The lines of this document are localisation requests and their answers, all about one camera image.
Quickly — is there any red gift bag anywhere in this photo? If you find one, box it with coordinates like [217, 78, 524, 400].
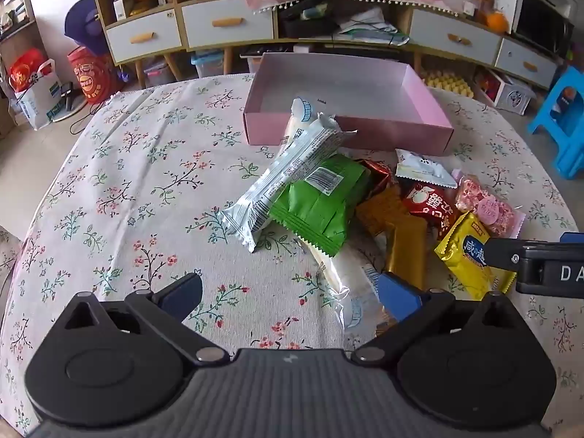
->
[10, 48, 46, 92]

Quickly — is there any red printed bag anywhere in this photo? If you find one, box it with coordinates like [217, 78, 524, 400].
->
[68, 46, 122, 105]

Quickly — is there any wooden side shelf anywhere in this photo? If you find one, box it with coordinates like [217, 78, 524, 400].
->
[0, 0, 37, 42]

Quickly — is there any long wooden cabinet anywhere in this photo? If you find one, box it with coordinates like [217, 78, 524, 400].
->
[89, 0, 576, 92]

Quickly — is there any gold snack packet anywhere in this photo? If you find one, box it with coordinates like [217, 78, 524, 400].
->
[385, 214, 430, 290]

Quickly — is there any yellow egg foam pad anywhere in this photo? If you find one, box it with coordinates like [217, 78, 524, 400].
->
[422, 68, 475, 99]

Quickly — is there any white cabinet drawer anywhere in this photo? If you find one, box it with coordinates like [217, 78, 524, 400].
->
[106, 9, 183, 65]
[181, 0, 276, 49]
[495, 39, 560, 89]
[408, 9, 507, 67]

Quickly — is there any small red box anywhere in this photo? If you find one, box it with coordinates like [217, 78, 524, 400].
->
[474, 68, 503, 101]

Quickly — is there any red foil snack packet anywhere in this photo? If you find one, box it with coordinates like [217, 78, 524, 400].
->
[356, 159, 395, 201]

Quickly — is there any red snack packet apple print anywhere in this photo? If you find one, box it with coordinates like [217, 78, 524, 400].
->
[401, 180, 461, 242]

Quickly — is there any clear bin blue lid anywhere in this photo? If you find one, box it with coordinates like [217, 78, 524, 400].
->
[191, 48, 229, 78]

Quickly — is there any clear bread packet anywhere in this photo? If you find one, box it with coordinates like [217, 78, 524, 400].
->
[296, 228, 402, 329]

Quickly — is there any yellow snack packet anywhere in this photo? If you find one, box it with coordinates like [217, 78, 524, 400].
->
[433, 211, 518, 301]

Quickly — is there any purple hat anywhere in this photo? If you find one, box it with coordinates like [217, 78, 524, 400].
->
[64, 0, 110, 55]

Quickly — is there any white cream snack packet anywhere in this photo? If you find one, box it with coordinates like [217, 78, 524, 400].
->
[278, 97, 320, 147]

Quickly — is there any pink cardboard box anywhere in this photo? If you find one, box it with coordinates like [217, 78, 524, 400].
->
[243, 52, 454, 157]

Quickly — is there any long silver white snack packet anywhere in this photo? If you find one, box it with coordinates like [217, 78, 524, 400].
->
[221, 113, 359, 253]

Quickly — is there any white shopping bag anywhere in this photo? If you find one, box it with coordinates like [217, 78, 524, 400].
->
[14, 57, 65, 131]

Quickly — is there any blue plastic stool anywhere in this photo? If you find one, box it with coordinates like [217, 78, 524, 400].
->
[527, 66, 584, 181]

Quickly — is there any clear storage bin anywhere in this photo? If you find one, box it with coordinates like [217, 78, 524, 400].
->
[143, 57, 174, 87]

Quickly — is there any pile of papers and bags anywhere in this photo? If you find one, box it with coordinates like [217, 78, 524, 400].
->
[333, 7, 411, 46]

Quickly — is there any small white snack packet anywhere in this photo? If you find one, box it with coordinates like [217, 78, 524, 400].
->
[395, 148, 458, 189]

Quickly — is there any white patterned box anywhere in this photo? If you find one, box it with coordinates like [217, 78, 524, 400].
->
[495, 75, 537, 115]

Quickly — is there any green snack packet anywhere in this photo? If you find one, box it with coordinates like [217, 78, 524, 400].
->
[269, 154, 372, 258]

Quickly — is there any microwave oven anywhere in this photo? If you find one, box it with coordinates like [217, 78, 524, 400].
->
[511, 0, 576, 58]

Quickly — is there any pink snack packet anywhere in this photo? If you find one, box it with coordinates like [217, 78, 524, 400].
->
[454, 171, 526, 240]

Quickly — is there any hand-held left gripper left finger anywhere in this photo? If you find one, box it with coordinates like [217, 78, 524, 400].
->
[55, 272, 231, 366]

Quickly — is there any black storage box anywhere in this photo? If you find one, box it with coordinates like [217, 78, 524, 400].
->
[278, 2, 341, 39]

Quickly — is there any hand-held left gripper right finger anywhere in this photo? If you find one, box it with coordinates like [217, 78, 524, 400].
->
[351, 272, 525, 366]

